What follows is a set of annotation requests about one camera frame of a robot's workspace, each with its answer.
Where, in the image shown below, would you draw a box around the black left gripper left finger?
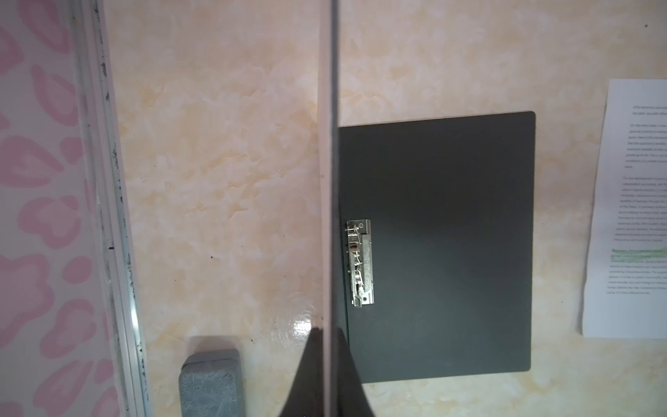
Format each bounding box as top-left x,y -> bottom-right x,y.
280,328 -> 324,417

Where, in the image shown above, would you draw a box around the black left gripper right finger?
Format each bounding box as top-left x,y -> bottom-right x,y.
336,328 -> 374,417

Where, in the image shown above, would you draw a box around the white folder with black inside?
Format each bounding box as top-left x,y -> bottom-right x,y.
318,1 -> 536,416

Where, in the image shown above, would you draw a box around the printed paper sheet green highlight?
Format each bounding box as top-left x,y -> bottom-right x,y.
582,79 -> 666,339

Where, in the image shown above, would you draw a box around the grey sponge block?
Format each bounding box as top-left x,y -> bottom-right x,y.
179,349 -> 246,417

